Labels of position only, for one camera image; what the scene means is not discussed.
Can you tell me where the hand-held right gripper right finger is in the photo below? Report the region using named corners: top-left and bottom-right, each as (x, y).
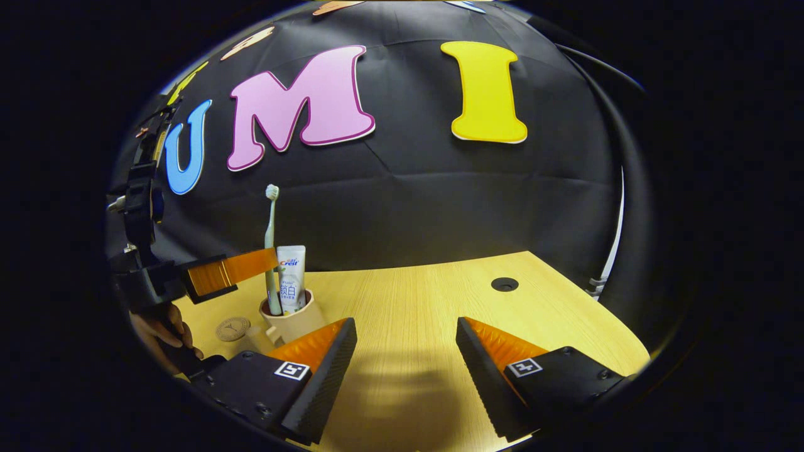
top-left (455, 316), bottom-right (629, 441)

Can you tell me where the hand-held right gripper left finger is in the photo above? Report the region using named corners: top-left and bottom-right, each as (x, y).
top-left (200, 317), bottom-right (359, 445)

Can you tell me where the pale blue toothbrush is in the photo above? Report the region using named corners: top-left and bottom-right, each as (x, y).
top-left (264, 184), bottom-right (283, 316)

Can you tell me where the round cork coaster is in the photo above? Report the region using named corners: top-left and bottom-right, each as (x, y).
top-left (215, 317), bottom-right (251, 343)

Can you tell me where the white toothpaste tube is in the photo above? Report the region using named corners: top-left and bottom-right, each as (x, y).
top-left (276, 245), bottom-right (307, 315)

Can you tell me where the beige cup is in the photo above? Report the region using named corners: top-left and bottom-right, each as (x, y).
top-left (259, 289), bottom-right (327, 345)

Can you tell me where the wooden desktop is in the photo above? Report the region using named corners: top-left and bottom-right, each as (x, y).
top-left (173, 251), bottom-right (651, 452)

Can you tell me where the black backdrop cloth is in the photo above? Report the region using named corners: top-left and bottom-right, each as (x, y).
top-left (107, 0), bottom-right (666, 352)

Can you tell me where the white cable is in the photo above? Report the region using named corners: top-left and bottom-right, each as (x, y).
top-left (589, 166), bottom-right (626, 297)

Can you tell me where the black cable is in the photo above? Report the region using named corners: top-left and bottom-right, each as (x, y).
top-left (555, 43), bottom-right (648, 96)

